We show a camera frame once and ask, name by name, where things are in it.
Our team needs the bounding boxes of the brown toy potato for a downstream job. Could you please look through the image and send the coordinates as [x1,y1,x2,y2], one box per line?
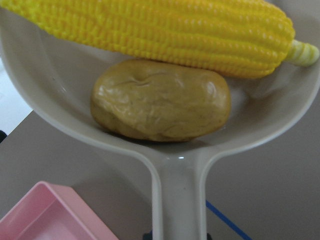
[90,59,232,142]

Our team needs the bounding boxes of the beige plastic dustpan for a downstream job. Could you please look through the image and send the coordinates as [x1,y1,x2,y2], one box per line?
[0,9,320,240]

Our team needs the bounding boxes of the yellow toy corn cob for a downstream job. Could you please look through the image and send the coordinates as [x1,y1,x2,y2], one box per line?
[0,0,320,79]

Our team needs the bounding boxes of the pink plastic bin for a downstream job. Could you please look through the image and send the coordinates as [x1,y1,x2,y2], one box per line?
[0,181,117,240]

